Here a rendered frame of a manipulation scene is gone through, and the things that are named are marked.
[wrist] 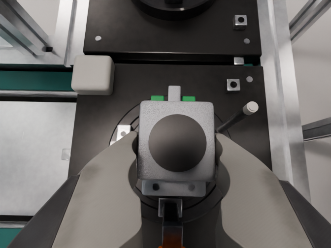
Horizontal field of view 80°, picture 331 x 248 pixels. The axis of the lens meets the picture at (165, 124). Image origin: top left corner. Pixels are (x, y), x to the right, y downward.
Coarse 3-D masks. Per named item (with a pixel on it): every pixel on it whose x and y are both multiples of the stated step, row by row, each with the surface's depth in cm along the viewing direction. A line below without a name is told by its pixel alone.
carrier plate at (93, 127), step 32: (128, 64) 26; (160, 64) 26; (96, 96) 25; (128, 96) 25; (224, 96) 25; (256, 96) 25; (96, 128) 24; (256, 128) 24; (160, 224) 22; (192, 224) 22
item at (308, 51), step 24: (24, 0) 41; (48, 0) 41; (288, 0) 41; (48, 24) 40; (312, 48) 39; (312, 72) 38; (312, 96) 37; (312, 120) 36; (312, 144) 35; (312, 168) 34; (312, 192) 33
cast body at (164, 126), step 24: (168, 96) 16; (144, 120) 11; (168, 120) 10; (192, 120) 10; (144, 144) 11; (168, 144) 10; (192, 144) 10; (144, 168) 11; (168, 168) 10; (192, 168) 11; (144, 192) 13; (168, 192) 13; (192, 192) 13
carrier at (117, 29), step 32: (96, 0) 28; (128, 0) 28; (160, 0) 26; (192, 0) 26; (224, 0) 28; (256, 0) 28; (96, 32) 27; (128, 32) 27; (160, 32) 27; (192, 32) 27; (224, 32) 27; (256, 32) 27
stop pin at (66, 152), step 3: (63, 150) 24; (66, 150) 24; (69, 150) 24; (63, 153) 24; (66, 153) 24; (69, 153) 24; (63, 156) 24; (66, 156) 24; (69, 156) 24; (63, 159) 24; (66, 159) 24
